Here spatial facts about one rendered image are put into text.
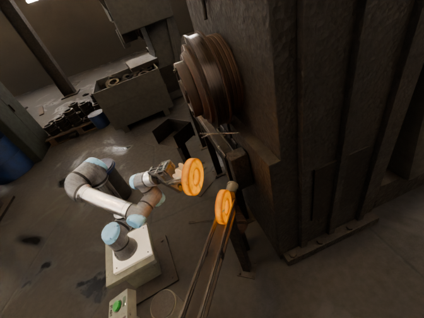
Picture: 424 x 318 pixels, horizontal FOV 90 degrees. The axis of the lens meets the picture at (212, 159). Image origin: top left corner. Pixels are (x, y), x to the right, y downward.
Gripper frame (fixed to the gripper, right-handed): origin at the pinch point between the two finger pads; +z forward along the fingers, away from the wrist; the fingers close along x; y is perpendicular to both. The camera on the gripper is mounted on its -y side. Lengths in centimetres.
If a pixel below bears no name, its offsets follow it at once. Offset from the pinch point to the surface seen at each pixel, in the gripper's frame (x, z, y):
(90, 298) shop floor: -41, -121, -63
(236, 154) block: 25.8, 8.4, -15.2
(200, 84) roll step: 29.6, 8.7, 23.6
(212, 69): 30.5, 16.4, 27.1
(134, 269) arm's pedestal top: -23, -68, -47
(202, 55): 33.0, 14.3, 32.9
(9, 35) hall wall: 597, -902, 344
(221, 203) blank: -3.4, 6.3, -16.9
